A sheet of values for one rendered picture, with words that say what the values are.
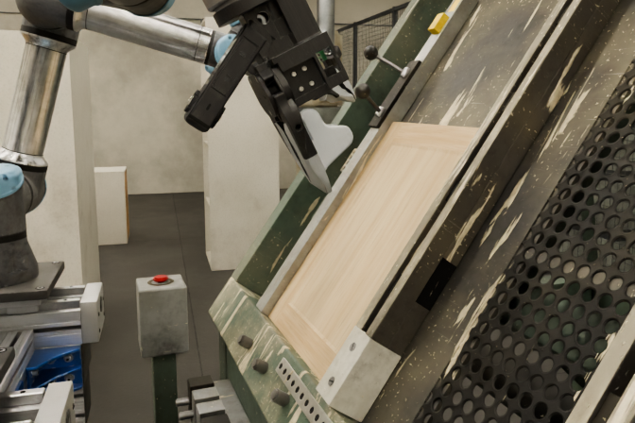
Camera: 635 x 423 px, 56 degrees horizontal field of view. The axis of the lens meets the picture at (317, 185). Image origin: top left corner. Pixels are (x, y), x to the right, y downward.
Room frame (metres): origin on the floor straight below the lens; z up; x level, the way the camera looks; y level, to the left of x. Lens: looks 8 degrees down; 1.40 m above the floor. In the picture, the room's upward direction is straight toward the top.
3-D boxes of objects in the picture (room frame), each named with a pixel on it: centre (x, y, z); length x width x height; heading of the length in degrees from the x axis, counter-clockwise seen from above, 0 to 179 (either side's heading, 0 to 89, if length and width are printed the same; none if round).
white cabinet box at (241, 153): (5.12, 0.68, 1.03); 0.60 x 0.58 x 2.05; 15
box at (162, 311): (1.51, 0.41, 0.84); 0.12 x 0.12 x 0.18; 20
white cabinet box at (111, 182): (5.85, 2.22, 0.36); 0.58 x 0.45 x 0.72; 105
